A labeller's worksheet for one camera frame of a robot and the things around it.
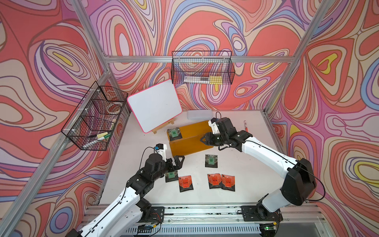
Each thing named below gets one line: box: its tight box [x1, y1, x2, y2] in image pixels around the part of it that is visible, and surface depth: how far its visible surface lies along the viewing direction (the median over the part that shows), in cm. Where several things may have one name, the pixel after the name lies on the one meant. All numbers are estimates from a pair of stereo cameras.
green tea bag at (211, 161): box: [204, 154, 218, 168], surface depth 95 cm
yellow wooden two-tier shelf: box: [166, 119, 214, 157], surface depth 93 cm
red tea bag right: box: [221, 174, 236, 192], surface depth 86 cm
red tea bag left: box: [178, 175, 194, 193], surface depth 86 cm
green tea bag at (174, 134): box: [166, 127, 183, 142], surface depth 90 cm
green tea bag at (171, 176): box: [164, 170, 179, 183], surface depth 88 cm
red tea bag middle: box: [207, 173, 223, 190], surface depth 86 cm
